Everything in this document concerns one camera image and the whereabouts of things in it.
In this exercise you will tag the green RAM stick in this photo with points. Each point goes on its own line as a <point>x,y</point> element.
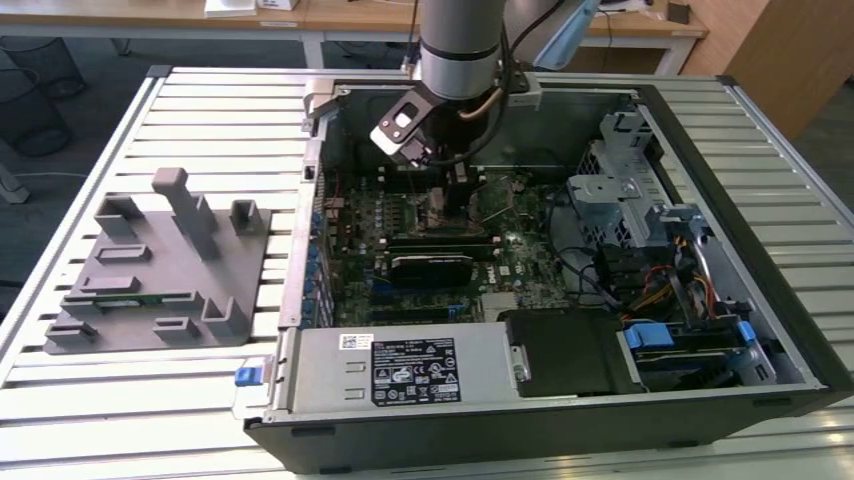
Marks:
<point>150,300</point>

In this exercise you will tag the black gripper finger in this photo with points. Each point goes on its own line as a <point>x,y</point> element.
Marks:
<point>441,200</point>
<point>464,195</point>

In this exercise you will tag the black drive connector block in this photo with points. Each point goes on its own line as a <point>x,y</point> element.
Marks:
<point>621,270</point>

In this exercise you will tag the black graphics card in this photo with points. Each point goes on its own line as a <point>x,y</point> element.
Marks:
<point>430,272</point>

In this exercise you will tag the silver power supply unit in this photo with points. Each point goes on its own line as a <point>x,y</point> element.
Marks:
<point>321,370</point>

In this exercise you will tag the grey plastic parts rack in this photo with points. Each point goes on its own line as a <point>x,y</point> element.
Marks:
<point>167,280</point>

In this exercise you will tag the black expansion slot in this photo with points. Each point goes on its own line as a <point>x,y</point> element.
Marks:
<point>414,314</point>

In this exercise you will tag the CPU socket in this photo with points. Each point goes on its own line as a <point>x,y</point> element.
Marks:
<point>420,220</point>

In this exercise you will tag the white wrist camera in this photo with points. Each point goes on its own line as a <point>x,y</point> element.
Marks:
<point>404,122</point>

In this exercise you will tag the white box with print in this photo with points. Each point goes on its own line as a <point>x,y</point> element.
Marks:
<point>277,4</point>

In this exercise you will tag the plain white box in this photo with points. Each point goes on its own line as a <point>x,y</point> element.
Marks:
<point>230,9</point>

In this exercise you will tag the silver metal drive cage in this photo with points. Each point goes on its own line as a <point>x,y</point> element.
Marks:
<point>601,200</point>

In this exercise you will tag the small dark box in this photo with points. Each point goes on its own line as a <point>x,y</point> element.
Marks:
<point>680,12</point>

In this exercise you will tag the grey desk foot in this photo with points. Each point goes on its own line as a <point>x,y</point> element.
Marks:
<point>14,192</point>

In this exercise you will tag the black open PC case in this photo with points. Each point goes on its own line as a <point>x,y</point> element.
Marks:
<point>468,440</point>

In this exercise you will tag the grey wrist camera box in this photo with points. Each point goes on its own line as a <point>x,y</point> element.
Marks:
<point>524,92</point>

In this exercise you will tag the blue disk carrier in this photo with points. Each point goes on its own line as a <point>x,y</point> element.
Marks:
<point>650,336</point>

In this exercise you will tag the long wooden desk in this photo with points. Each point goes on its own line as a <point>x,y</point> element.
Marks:
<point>234,27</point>

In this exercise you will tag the silver chipset heatsink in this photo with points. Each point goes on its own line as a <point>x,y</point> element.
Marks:
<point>500,305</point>

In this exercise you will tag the wooden cabinet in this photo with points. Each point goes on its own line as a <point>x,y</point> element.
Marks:
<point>788,60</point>

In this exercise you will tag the black RAM slot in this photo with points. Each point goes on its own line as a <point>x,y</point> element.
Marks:
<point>441,251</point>
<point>401,181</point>
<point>441,241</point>
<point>401,172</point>

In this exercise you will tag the blue case latch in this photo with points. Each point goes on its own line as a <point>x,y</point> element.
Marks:
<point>249,376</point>

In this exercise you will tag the green motherboard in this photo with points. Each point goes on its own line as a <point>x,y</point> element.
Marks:
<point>528,250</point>

